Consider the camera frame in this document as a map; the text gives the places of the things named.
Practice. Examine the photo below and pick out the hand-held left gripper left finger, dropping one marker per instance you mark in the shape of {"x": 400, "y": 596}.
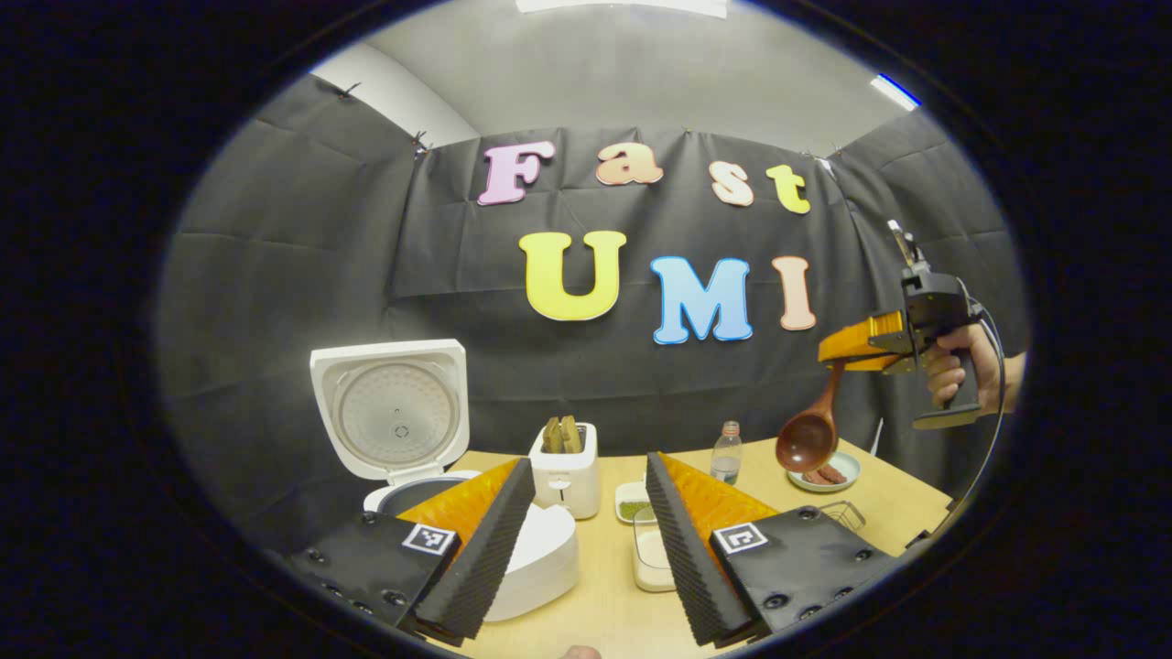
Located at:
{"x": 481, "y": 558}

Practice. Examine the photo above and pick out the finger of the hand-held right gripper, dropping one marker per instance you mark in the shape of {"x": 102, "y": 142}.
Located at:
{"x": 856, "y": 343}

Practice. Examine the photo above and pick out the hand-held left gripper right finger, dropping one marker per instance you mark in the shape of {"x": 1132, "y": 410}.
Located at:
{"x": 696, "y": 558}

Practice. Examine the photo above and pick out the clear container of rice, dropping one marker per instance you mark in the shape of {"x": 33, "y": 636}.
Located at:
{"x": 652, "y": 558}

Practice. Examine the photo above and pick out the brown wooden spoon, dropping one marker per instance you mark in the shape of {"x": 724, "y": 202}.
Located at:
{"x": 808, "y": 439}

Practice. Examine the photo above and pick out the white rice cooker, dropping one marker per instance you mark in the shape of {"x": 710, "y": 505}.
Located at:
{"x": 394, "y": 412}

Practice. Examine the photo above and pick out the divided dish of beans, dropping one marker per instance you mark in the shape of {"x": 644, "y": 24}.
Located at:
{"x": 632, "y": 508}

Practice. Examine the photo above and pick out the small clear bottle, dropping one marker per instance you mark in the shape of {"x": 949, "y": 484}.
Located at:
{"x": 726, "y": 458}

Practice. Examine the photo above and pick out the white toaster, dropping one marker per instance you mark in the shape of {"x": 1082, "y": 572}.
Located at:
{"x": 568, "y": 485}

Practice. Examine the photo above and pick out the plate of sausages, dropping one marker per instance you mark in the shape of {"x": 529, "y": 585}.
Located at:
{"x": 838, "y": 476}

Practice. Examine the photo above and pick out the toast bread slice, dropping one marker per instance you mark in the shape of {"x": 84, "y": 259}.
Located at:
{"x": 571, "y": 435}
{"x": 552, "y": 437}

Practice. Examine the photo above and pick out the ceiling light strip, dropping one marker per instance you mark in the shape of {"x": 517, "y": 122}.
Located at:
{"x": 895, "y": 91}

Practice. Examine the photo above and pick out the black backdrop cloth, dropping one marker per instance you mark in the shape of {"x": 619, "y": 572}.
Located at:
{"x": 293, "y": 293}

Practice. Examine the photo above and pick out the ceiling light panel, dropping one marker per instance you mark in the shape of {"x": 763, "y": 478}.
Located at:
{"x": 623, "y": 5}

